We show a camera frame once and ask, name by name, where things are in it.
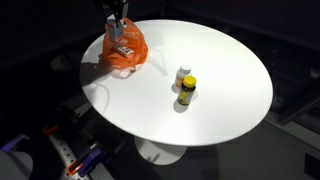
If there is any perforated metal rail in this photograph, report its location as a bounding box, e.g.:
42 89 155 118
49 133 86 174

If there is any white round table base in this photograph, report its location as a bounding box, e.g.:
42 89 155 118
134 136 188 166

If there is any yellow cap supplement bottle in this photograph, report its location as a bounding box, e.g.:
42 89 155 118
176 75 198 107

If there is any small white labelled box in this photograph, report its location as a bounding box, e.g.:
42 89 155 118
115 44 135 58

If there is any grey rounded object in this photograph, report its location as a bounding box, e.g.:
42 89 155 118
0 149 34 180

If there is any orange handled clamp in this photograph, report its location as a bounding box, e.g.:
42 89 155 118
42 124 62 136

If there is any white pill bottle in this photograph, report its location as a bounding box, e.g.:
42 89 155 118
174 64 193 89

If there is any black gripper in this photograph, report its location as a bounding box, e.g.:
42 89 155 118
99 0 132 30

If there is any orange and purple clamp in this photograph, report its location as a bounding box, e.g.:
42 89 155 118
65 142 105 178

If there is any orange plastic bag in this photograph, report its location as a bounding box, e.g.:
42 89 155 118
101 17 150 73

